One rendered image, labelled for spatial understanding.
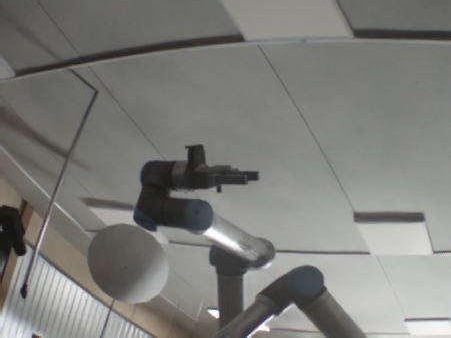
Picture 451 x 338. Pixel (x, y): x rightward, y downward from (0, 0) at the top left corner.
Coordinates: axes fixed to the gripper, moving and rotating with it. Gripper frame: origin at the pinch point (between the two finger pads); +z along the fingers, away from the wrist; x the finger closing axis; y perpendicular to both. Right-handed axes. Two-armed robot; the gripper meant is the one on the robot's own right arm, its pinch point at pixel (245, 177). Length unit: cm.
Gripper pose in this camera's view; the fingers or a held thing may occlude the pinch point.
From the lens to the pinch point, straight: 198.2
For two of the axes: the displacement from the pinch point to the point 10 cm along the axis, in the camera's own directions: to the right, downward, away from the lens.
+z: 8.7, 0.0, -5.0
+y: 0.6, 9.9, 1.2
